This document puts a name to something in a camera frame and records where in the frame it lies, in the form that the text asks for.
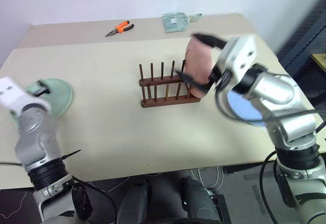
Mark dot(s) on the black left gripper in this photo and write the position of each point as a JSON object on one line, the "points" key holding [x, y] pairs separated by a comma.
{"points": [[37, 93]]}

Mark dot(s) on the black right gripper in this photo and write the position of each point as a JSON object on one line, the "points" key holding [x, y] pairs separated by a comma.
{"points": [[216, 76]]}

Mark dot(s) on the pink plate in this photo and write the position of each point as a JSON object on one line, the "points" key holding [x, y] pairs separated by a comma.
{"points": [[198, 63]]}

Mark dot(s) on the green plate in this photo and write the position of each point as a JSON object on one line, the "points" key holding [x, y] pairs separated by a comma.
{"points": [[58, 99]]}

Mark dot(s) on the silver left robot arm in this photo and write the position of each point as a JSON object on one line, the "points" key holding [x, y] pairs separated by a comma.
{"points": [[35, 132]]}

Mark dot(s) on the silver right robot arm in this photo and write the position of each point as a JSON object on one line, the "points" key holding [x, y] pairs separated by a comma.
{"points": [[280, 91]]}

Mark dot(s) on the wooden dish rack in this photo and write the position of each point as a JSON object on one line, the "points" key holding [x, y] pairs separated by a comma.
{"points": [[163, 101]]}

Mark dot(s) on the blue plate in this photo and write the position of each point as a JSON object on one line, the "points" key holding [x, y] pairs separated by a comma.
{"points": [[242, 109]]}

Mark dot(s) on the black slatted panel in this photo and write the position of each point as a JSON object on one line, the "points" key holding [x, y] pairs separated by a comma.
{"points": [[303, 38]]}

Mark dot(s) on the yellow wooden board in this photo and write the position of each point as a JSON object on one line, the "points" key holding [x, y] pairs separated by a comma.
{"points": [[320, 59]]}

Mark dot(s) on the dark rounded grey shape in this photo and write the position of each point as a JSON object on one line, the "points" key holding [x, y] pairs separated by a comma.
{"points": [[196, 198], [135, 201]]}

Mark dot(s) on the black box under table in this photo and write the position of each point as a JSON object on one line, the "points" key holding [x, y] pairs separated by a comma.
{"points": [[222, 208]]}

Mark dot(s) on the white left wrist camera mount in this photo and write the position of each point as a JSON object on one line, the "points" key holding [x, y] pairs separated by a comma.
{"points": [[10, 91]]}

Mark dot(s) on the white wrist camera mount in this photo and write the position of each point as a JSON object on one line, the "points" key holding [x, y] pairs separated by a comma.
{"points": [[239, 56], [10, 91]]}

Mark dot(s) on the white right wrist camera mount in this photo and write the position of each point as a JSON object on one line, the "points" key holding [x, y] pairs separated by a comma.
{"points": [[239, 56]]}

